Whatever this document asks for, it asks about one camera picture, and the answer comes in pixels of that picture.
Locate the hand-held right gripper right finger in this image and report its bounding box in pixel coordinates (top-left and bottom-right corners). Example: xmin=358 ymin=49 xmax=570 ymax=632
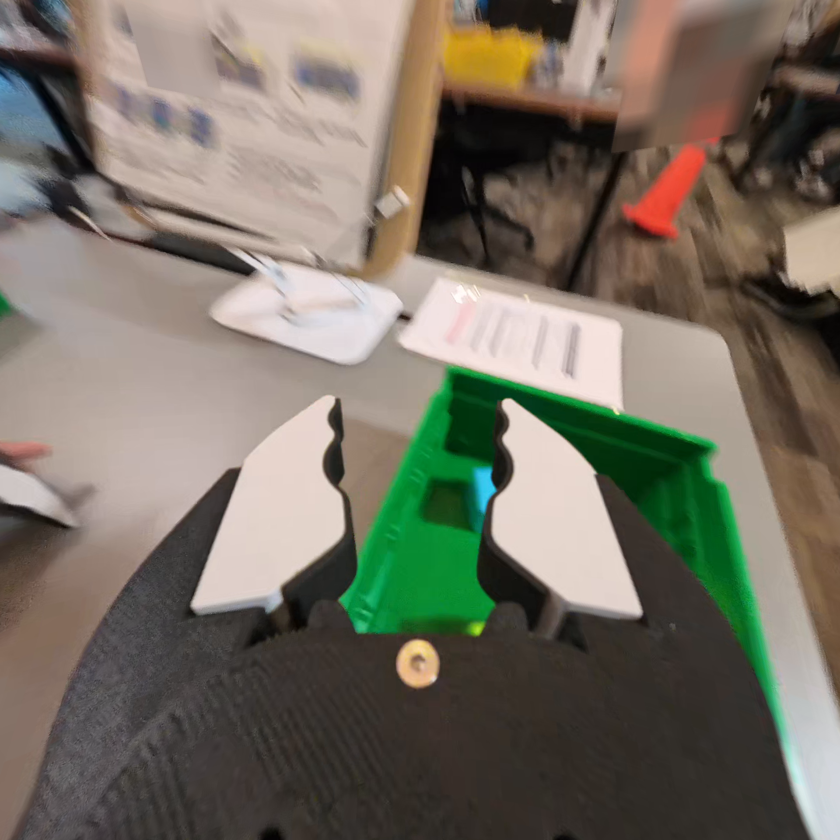
xmin=479 ymin=398 xmax=643 ymax=639

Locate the wooden stand board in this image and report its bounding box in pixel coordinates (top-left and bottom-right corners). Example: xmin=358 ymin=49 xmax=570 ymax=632
xmin=79 ymin=0 xmax=447 ymax=280

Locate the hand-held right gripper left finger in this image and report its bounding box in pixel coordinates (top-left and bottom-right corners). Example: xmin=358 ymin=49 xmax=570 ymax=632
xmin=190 ymin=395 xmax=358 ymax=618

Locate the yellow background bin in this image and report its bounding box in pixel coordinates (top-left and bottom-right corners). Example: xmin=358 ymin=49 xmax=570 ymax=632
xmin=445 ymin=26 xmax=546 ymax=89

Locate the light blue cube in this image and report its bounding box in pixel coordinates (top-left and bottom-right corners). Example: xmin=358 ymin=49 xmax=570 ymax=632
xmin=470 ymin=465 xmax=497 ymax=531

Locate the white leaning panel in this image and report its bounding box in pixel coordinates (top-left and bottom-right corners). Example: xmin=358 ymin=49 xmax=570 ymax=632
xmin=784 ymin=210 xmax=840 ymax=296

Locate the background wooden desk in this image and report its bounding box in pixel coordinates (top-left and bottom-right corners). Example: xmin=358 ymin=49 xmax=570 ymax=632
xmin=441 ymin=84 xmax=623 ymax=129

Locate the grey desk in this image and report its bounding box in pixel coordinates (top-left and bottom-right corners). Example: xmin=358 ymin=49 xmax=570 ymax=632
xmin=0 ymin=217 xmax=840 ymax=840

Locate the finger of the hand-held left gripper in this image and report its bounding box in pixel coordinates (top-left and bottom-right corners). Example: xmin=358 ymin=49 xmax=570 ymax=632
xmin=0 ymin=462 xmax=96 ymax=529

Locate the laminated paper sheet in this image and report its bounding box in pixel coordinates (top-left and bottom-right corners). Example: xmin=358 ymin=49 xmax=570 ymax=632
xmin=397 ymin=277 xmax=624 ymax=409

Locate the orange traffic cone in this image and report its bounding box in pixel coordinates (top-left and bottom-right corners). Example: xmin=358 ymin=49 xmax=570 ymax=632
xmin=622 ymin=141 xmax=710 ymax=240

